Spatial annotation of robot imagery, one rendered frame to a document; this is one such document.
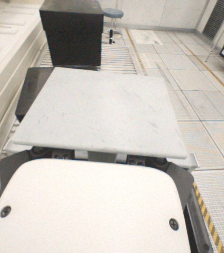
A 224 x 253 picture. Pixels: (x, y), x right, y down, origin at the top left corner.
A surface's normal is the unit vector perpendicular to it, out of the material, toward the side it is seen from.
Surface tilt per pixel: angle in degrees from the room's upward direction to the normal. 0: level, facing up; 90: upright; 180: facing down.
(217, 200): 0
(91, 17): 90
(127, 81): 1
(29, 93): 0
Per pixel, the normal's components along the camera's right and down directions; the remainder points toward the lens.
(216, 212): 0.09, -0.66
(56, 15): 0.15, 0.76
